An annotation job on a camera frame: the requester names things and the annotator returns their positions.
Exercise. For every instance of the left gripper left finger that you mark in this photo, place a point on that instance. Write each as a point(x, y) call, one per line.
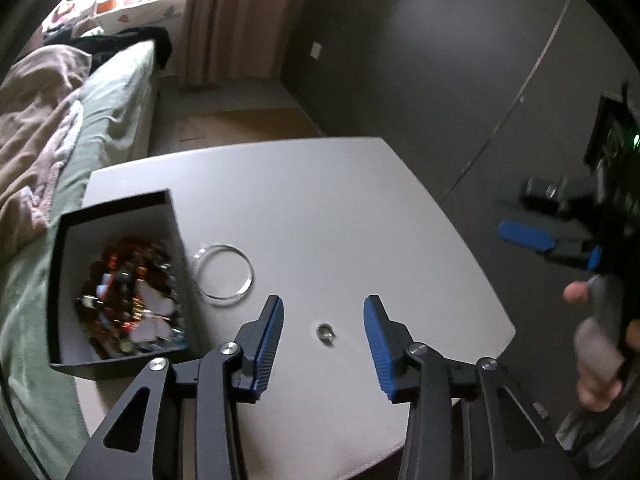
point(141, 437)

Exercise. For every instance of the beige crumpled blanket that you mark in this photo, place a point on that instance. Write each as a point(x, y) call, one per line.
point(40, 114)

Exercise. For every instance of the white wall socket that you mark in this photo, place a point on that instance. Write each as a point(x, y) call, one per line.
point(315, 51)

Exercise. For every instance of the right hand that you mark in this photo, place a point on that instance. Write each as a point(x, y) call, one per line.
point(599, 360)

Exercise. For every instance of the black clothing on bed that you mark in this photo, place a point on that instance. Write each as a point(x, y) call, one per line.
point(104, 47)

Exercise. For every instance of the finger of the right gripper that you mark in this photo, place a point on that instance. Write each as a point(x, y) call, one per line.
point(526, 236)
point(594, 259)

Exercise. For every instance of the pink beige curtain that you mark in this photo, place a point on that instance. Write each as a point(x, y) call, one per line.
point(227, 40)

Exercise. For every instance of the black jewelry box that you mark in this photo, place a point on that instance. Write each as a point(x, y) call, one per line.
point(83, 238)

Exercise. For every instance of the green sheeted bed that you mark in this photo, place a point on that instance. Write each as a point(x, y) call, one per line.
point(40, 406)

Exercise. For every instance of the jewelry pile in box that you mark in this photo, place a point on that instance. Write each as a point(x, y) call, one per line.
point(130, 304)

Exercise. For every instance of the thin silver bangle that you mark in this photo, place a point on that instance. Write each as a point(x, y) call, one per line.
point(222, 273)

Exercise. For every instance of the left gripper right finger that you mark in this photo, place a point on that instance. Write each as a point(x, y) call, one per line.
point(466, 421)

